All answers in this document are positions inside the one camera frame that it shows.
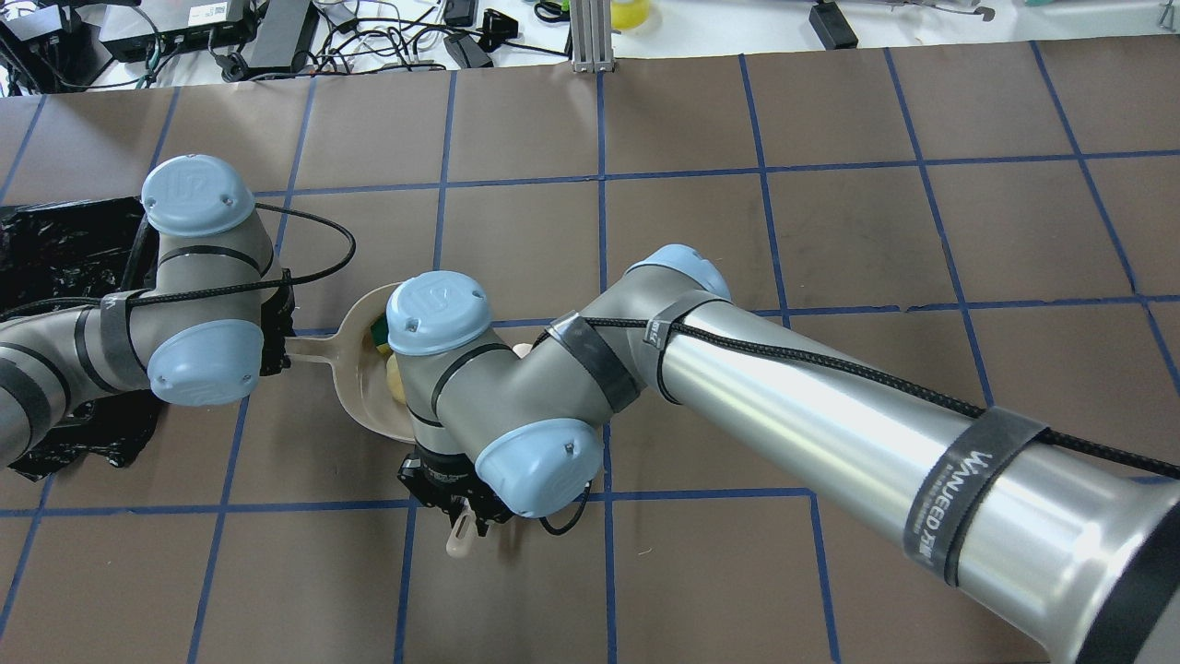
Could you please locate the aluminium frame post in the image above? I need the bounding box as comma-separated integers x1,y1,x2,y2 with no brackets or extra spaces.
569,0,616,73

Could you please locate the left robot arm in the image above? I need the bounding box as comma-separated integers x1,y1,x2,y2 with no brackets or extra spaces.
1,155,294,464

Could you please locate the yellow green sponge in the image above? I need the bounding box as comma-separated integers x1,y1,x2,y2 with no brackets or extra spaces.
368,316,393,357

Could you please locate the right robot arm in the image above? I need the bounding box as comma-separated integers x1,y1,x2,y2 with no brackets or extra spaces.
384,244,1176,663

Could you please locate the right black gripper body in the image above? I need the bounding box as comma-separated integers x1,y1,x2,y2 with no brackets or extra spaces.
396,445,514,537

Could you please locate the black lined trash bin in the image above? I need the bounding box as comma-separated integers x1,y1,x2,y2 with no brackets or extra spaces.
1,197,163,482

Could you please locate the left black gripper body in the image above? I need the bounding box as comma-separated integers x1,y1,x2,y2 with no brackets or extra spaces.
260,285,296,377

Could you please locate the yellow potato-shaped trash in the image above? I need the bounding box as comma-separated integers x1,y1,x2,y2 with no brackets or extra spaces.
384,354,407,405

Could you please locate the beige plastic dustpan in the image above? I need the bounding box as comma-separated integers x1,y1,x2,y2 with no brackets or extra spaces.
284,282,417,445

